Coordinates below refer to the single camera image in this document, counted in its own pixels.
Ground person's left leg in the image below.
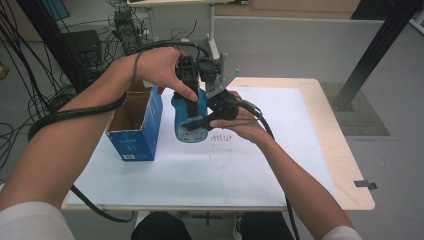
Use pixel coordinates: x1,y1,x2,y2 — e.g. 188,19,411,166
130,211,193,240

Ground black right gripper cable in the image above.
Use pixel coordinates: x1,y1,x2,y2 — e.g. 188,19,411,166
238,99,301,240

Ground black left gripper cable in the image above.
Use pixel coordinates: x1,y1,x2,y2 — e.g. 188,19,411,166
27,39,213,224

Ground black tape piece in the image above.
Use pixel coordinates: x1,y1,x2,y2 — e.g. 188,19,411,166
353,179,378,191

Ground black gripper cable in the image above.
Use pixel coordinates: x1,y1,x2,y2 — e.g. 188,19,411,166
27,39,213,224
238,99,301,240

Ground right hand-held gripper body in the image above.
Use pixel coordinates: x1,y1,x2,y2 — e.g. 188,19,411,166
196,52,241,122

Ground black metal post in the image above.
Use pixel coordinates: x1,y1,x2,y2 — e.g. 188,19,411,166
329,0,424,112
16,0,88,96

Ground tangle of black floor cables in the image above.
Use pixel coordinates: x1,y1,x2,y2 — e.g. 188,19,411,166
0,6,111,168

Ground blue cardboard box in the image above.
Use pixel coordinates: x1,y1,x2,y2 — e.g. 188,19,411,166
105,79,164,162

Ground person's right hand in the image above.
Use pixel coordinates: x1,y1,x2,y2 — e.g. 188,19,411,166
209,92,273,145

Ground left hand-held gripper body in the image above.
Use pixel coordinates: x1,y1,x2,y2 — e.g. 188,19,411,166
174,54,201,98

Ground person's left hand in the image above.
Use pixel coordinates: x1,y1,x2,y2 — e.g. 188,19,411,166
134,46,201,103

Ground white desk with legs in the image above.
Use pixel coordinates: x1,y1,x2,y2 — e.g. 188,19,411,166
126,0,249,61

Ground person's right leg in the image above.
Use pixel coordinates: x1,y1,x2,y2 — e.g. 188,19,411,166
239,212,296,240

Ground white table mat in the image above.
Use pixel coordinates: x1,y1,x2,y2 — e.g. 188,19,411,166
66,85,341,208

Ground blue bottle with white cap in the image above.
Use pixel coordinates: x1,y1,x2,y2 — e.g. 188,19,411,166
171,87,210,144

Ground wooden cabinets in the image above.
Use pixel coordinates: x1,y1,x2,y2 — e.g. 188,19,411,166
214,0,361,19

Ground black computer tower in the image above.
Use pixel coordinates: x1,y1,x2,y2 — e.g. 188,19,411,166
113,9,144,56

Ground person's leg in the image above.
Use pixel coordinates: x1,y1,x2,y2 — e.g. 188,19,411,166
130,211,193,240
239,212,296,240

